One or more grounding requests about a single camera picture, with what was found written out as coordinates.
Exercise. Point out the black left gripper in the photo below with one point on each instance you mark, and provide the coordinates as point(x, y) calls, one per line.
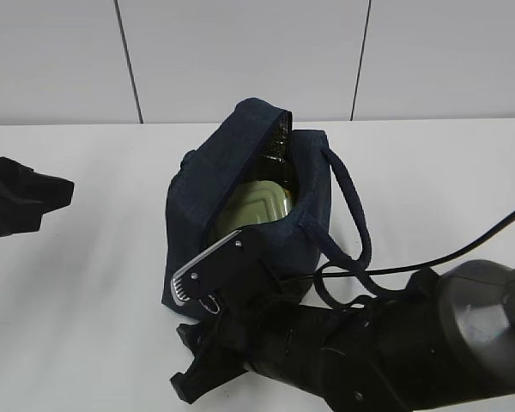
point(43, 194)

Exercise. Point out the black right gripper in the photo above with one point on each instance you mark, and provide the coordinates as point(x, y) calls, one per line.
point(245, 330)

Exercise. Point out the dark navy fabric lunch bag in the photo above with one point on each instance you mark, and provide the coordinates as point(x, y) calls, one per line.
point(208, 176)

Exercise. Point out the green lid glass lunch box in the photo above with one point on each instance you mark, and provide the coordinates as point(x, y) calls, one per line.
point(257, 202)

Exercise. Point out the green cucumber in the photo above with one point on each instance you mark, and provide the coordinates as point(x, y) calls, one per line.
point(280, 171)

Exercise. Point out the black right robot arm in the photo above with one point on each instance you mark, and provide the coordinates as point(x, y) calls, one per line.
point(449, 340)

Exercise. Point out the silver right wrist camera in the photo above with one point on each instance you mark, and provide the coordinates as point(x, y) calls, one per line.
point(211, 270)

